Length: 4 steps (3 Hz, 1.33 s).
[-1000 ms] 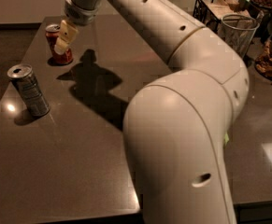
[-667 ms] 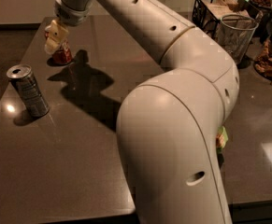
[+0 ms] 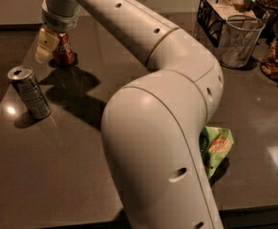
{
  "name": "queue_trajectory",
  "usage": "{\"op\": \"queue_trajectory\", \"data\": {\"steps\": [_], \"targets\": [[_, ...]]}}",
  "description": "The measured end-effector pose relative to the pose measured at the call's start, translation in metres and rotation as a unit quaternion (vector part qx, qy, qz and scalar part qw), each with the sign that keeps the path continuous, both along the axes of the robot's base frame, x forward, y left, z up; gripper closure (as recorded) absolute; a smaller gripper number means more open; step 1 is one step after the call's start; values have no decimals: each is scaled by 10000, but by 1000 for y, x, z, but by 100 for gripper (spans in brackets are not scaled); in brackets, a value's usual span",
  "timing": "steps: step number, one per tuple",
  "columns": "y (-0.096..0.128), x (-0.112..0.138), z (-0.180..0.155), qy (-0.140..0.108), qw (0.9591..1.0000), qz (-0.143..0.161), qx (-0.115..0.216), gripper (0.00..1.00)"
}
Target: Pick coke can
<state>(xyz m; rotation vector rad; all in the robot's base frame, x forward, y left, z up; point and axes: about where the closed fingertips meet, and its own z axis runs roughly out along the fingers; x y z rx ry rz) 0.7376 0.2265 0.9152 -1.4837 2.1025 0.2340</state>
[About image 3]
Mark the brown snack packet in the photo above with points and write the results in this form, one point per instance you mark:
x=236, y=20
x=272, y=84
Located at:
x=269, y=64

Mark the clear mesh cup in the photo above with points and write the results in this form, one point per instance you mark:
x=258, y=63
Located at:
x=238, y=40

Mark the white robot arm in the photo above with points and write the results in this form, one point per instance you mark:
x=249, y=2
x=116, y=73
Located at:
x=150, y=128

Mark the black wire basket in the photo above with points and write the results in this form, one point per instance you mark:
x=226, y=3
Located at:
x=212, y=15

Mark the red coke can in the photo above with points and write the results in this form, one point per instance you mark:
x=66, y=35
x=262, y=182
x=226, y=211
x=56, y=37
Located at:
x=63, y=54

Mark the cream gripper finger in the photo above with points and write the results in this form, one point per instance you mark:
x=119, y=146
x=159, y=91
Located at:
x=47, y=42

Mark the silver slim can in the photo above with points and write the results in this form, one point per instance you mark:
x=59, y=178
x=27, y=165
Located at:
x=25, y=83

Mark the green rice chips bag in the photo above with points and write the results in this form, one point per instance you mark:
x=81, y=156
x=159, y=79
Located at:
x=215, y=144

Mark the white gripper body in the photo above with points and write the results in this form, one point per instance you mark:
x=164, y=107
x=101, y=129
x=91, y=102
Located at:
x=59, y=22

